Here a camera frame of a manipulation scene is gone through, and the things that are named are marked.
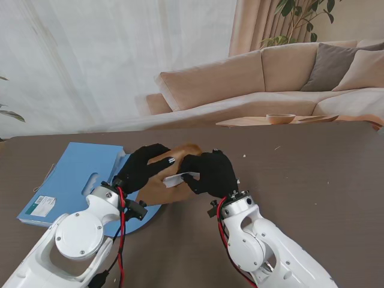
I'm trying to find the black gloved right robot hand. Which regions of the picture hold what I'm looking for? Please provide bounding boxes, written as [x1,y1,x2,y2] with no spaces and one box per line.
[179,149,240,199]

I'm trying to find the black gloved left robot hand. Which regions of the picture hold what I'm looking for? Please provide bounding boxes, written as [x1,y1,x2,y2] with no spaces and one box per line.
[112,143,176,196]

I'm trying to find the brown paper envelope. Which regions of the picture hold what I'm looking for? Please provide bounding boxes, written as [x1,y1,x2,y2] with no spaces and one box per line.
[137,143,203,208]

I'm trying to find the white lined letter paper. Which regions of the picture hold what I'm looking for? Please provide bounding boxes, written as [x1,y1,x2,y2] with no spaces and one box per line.
[163,172,200,189]

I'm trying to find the blue file folder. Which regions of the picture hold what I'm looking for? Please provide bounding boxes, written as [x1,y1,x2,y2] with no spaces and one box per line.
[17,142,160,238]

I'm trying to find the wooden coffee table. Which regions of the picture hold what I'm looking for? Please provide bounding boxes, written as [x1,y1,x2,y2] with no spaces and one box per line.
[215,115,340,127]

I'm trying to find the wooden bowl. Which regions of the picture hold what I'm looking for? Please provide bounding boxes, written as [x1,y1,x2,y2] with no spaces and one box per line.
[266,113,297,125]

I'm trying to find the beige sofa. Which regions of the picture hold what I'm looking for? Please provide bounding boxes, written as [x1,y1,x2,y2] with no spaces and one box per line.
[134,38,384,130]

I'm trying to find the white sheer curtain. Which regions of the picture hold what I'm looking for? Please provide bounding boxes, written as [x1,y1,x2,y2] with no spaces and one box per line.
[0,0,238,139]

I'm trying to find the flat wooden tray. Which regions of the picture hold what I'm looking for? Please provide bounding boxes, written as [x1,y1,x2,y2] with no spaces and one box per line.
[295,115,340,124]

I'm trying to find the dark green plant leaves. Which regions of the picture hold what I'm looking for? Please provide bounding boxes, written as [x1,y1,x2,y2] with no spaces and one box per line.
[0,76,26,124]

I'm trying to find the beige pleated curtain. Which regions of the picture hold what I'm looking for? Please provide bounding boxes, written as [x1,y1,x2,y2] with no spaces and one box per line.
[228,0,316,58]

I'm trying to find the grey-brown sofa cushion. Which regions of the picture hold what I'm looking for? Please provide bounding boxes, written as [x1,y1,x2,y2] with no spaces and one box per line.
[299,43,359,92]

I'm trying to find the beige sofa cushion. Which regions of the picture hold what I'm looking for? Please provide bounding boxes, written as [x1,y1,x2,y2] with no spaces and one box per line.
[331,49,384,92]

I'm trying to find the tall green leafy plant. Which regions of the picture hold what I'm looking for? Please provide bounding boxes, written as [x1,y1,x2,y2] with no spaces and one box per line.
[259,0,344,50]

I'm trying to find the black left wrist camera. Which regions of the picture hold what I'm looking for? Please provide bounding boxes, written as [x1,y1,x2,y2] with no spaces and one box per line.
[125,199,148,221]

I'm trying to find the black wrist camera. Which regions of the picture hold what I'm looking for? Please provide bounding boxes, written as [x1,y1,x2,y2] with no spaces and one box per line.
[206,200,221,218]
[125,199,148,221]

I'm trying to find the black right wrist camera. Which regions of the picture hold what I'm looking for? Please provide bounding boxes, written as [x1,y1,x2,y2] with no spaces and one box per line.
[206,200,221,218]

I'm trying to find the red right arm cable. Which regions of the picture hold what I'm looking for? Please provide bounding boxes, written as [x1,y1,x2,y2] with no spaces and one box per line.
[216,197,259,288]

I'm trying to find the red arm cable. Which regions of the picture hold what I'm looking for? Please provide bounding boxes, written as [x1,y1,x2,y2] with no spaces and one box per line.
[116,187,127,288]
[216,197,259,288]

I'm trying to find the red left arm cable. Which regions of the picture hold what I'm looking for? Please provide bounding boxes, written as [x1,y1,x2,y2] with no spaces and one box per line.
[116,187,127,288]

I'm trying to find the thin tan string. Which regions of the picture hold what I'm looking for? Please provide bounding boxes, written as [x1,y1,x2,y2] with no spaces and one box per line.
[32,163,55,192]

